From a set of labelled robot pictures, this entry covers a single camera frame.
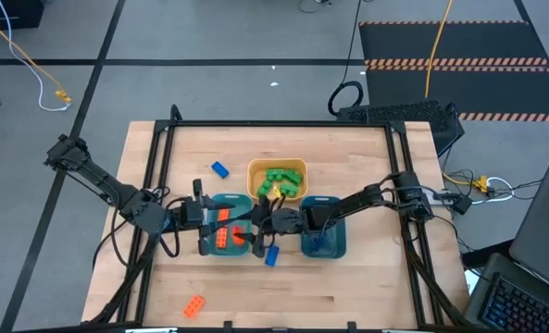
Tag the blue toy block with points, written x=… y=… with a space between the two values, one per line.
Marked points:
x=319 y=242
x=219 y=169
x=272 y=257

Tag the teal plastic bin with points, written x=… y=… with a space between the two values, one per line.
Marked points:
x=241 y=202

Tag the black power adapter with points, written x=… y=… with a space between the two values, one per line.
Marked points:
x=462 y=202

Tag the grey laptop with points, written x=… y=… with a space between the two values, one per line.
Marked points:
x=542 y=222

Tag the black box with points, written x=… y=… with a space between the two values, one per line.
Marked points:
x=5 y=14

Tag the black aluminium table frame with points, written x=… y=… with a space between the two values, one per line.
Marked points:
x=274 y=123

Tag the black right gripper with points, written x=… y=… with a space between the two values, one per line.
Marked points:
x=265 y=224

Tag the backlit black keyboard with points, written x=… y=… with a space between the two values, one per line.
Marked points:
x=524 y=305

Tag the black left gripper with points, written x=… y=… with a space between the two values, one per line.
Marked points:
x=193 y=213

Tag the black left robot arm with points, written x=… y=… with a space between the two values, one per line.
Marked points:
x=98 y=178

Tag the yellow plastic bin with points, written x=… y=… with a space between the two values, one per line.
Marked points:
x=255 y=171

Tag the black hazard-striped floor mat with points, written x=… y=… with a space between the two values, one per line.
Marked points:
x=487 y=41

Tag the yellow power plug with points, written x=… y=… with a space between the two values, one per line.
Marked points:
x=480 y=182

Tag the slate blue plastic bin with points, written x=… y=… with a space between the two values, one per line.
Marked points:
x=336 y=240

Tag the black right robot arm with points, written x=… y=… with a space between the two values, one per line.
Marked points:
x=362 y=199

